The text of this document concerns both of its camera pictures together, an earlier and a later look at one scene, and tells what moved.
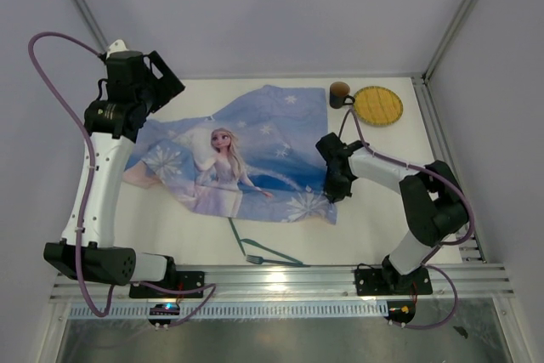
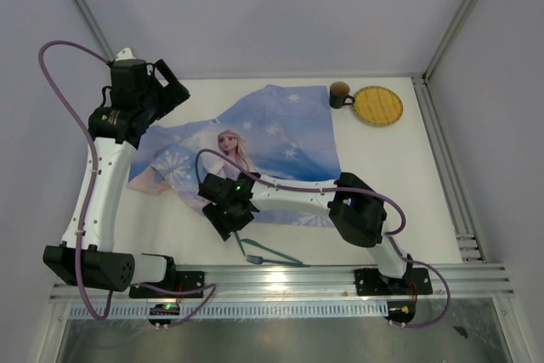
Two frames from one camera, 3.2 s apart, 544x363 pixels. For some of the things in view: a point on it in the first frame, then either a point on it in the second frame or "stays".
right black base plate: (388, 282) stays
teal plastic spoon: (236, 235) stays
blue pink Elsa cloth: (262, 158) stays
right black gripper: (335, 193) → (223, 226)
